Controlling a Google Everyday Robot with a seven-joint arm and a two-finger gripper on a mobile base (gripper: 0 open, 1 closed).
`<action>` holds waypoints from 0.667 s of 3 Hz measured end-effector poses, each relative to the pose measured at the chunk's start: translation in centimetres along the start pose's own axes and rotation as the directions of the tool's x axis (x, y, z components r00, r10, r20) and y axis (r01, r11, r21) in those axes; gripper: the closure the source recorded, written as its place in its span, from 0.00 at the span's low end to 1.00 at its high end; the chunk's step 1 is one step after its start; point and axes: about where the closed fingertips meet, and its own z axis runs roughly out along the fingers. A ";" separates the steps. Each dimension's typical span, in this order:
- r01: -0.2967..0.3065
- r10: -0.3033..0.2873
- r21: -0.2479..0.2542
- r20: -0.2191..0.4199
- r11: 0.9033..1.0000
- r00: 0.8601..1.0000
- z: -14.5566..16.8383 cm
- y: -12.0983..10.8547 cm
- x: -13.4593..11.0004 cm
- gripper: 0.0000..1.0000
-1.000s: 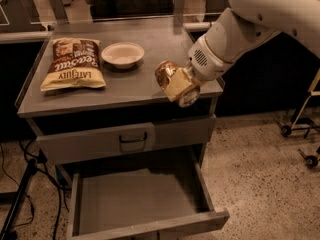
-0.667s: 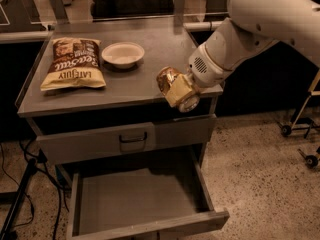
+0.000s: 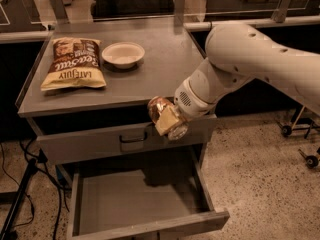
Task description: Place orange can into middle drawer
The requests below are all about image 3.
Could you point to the black tripod leg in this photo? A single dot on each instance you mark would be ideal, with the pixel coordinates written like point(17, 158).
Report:
point(17, 200)

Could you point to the grey drawer cabinet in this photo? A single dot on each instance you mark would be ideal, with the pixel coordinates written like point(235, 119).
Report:
point(170, 57)

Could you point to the closed upper drawer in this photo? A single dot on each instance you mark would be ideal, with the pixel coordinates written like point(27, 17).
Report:
point(104, 142)

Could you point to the white bowl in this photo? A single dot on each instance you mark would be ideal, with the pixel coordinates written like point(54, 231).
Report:
point(123, 55)

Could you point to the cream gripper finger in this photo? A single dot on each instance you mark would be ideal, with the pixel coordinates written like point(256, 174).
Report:
point(170, 123)

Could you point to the brown yellow chip bag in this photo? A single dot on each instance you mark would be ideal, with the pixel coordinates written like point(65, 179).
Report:
point(76, 64)

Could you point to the open lower drawer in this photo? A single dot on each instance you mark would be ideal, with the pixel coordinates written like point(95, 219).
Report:
point(143, 197)

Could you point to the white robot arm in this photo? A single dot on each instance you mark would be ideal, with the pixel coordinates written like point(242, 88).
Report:
point(236, 54)

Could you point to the black drawer handle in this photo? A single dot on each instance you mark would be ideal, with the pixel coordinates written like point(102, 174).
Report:
point(133, 138)

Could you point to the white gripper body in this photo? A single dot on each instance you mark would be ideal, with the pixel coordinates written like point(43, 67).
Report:
point(187, 101)

